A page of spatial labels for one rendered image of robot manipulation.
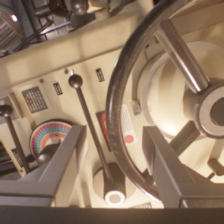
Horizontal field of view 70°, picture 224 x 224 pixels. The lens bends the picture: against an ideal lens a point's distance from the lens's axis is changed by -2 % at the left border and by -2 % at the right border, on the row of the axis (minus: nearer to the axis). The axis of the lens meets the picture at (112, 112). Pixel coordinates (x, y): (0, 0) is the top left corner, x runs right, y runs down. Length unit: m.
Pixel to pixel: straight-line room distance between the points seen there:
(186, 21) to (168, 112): 0.24
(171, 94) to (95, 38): 0.24
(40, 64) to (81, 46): 0.12
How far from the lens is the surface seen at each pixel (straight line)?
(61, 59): 0.47
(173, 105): 0.36
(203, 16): 0.51
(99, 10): 0.50
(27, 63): 0.51
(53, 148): 0.46
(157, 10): 0.23
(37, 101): 0.51
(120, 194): 0.53
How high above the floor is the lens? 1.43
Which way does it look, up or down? 5 degrees up
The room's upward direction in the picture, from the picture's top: 107 degrees counter-clockwise
